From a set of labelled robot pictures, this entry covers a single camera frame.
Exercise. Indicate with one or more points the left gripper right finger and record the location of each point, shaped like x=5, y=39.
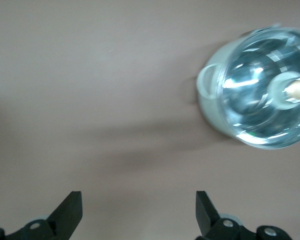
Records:
x=207, y=220

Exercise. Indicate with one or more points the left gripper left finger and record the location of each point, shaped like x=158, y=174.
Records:
x=65, y=215

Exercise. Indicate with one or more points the glass lid with knob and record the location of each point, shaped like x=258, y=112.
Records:
x=252, y=100

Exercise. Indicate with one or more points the stainless steel pot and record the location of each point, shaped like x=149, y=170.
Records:
x=207, y=110

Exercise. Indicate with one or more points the brown table cover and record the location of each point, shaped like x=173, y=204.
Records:
x=90, y=75

